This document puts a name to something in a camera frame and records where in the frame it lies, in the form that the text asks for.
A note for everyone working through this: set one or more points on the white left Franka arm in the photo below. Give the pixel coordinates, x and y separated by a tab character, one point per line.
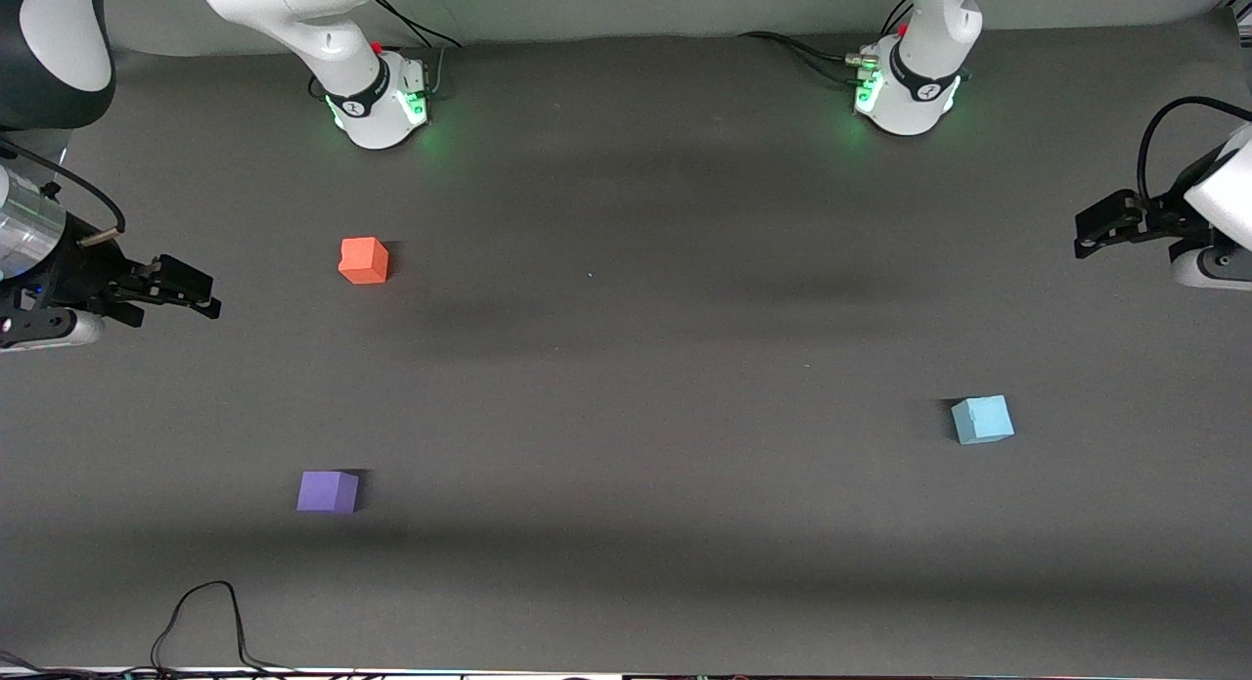
919	83

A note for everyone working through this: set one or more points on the orange foam block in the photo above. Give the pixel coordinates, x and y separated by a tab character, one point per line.
363	260

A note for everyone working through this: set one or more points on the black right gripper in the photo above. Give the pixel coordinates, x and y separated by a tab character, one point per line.
80	269

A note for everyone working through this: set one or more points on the light blue foam block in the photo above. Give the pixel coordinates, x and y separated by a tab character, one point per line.
982	420

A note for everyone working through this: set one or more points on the purple foam block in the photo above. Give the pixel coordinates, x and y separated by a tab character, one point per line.
327	492

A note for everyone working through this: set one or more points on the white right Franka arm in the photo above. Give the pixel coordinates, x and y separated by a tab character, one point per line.
323	24

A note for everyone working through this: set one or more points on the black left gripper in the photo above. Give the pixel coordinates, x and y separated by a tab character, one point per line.
1161	217

